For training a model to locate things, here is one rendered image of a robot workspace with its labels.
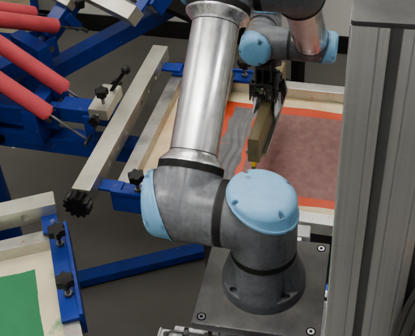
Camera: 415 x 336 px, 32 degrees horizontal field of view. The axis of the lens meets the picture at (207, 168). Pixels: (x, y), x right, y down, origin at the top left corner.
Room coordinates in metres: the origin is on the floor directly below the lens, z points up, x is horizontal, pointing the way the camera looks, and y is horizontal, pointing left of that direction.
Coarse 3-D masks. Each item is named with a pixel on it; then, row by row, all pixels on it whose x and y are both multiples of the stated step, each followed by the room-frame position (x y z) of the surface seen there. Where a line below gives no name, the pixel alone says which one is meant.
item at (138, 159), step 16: (176, 80) 1.90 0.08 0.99; (176, 96) 1.84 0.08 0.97; (288, 96) 1.81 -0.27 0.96; (304, 96) 1.80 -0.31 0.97; (320, 96) 1.78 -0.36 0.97; (336, 96) 1.77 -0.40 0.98; (160, 112) 1.74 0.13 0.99; (160, 128) 1.69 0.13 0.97; (144, 144) 1.60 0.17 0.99; (128, 160) 1.53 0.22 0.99; (144, 160) 1.55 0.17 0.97; (304, 224) 1.25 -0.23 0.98; (320, 224) 1.24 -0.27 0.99
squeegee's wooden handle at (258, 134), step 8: (264, 104) 1.54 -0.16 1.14; (272, 104) 1.56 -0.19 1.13; (264, 112) 1.51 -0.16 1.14; (272, 112) 1.56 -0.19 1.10; (256, 120) 1.48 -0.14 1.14; (264, 120) 1.48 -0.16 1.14; (256, 128) 1.45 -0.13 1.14; (264, 128) 1.46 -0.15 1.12; (248, 136) 1.42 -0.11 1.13; (256, 136) 1.41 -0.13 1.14; (264, 136) 1.46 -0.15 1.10; (248, 144) 1.41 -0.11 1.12; (256, 144) 1.40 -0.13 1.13; (248, 152) 1.41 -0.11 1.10; (256, 152) 1.40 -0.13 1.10; (248, 160) 1.41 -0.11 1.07; (256, 160) 1.40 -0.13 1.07
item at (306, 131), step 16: (288, 112) 1.74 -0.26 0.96; (304, 112) 1.73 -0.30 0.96; (320, 112) 1.73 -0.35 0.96; (224, 128) 1.69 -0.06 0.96; (288, 128) 1.66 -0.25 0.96; (304, 128) 1.66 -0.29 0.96; (320, 128) 1.65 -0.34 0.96; (336, 128) 1.65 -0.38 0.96; (272, 144) 1.60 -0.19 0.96; (288, 144) 1.59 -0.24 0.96; (304, 144) 1.59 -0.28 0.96; (320, 144) 1.58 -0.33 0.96; (336, 144) 1.58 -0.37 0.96
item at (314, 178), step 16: (272, 160) 1.53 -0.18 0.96; (288, 160) 1.52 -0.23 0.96; (304, 160) 1.52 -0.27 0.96; (320, 160) 1.51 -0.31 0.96; (336, 160) 1.51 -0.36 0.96; (288, 176) 1.46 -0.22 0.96; (304, 176) 1.45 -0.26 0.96; (320, 176) 1.45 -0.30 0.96; (336, 176) 1.44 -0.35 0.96; (304, 192) 1.39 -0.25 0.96; (320, 192) 1.39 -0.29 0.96
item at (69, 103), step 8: (64, 104) 1.75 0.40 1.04; (72, 104) 1.74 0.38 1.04; (80, 104) 1.74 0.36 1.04; (88, 104) 1.74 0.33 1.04; (64, 112) 1.73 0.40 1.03; (72, 112) 1.72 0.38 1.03; (80, 112) 1.71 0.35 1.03; (88, 112) 1.70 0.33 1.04; (64, 120) 1.73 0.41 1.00; (72, 120) 1.72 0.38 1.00; (80, 120) 1.71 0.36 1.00
